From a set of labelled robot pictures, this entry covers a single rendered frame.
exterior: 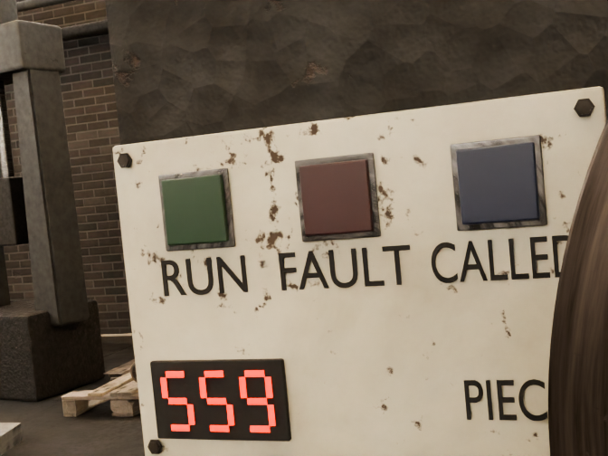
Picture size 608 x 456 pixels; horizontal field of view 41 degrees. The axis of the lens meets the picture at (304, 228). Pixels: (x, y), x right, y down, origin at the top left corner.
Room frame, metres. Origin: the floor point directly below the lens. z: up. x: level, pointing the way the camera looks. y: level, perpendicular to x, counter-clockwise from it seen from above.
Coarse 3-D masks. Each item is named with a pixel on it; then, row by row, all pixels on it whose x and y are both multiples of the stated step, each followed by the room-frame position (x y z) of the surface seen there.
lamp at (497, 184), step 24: (528, 144) 0.38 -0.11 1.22; (480, 168) 0.39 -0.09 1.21; (504, 168) 0.38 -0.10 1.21; (528, 168) 0.38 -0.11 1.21; (480, 192) 0.39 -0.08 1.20; (504, 192) 0.38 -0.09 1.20; (528, 192) 0.38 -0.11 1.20; (480, 216) 0.39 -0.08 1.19; (504, 216) 0.38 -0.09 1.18; (528, 216) 0.38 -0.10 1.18
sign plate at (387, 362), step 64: (256, 128) 0.43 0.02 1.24; (320, 128) 0.42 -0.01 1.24; (384, 128) 0.41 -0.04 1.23; (448, 128) 0.40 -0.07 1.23; (512, 128) 0.39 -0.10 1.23; (576, 128) 0.38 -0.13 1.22; (128, 192) 0.46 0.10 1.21; (256, 192) 0.43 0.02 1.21; (384, 192) 0.41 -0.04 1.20; (448, 192) 0.40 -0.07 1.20; (576, 192) 0.38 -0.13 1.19; (128, 256) 0.46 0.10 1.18; (192, 256) 0.45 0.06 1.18; (256, 256) 0.43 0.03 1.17; (320, 256) 0.42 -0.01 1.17; (384, 256) 0.41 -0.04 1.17; (448, 256) 0.40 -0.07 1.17; (512, 256) 0.39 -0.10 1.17; (192, 320) 0.45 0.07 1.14; (256, 320) 0.44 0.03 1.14; (320, 320) 0.42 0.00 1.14; (384, 320) 0.41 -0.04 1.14; (448, 320) 0.40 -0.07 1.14; (512, 320) 0.39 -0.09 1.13; (192, 384) 0.45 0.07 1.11; (256, 384) 0.43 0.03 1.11; (320, 384) 0.42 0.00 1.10; (384, 384) 0.41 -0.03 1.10; (448, 384) 0.40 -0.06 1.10; (512, 384) 0.39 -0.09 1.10; (192, 448) 0.45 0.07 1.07; (256, 448) 0.44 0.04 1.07; (320, 448) 0.43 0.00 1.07; (384, 448) 0.41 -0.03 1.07; (448, 448) 0.40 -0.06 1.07; (512, 448) 0.39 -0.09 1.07
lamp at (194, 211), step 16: (208, 176) 0.44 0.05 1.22; (176, 192) 0.44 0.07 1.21; (192, 192) 0.44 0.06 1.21; (208, 192) 0.44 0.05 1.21; (176, 208) 0.44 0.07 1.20; (192, 208) 0.44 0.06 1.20; (208, 208) 0.44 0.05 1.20; (224, 208) 0.44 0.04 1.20; (176, 224) 0.44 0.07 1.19; (192, 224) 0.44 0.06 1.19; (208, 224) 0.44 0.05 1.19; (224, 224) 0.43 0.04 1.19; (176, 240) 0.44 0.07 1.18; (192, 240) 0.44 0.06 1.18; (208, 240) 0.44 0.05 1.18; (224, 240) 0.43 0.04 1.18
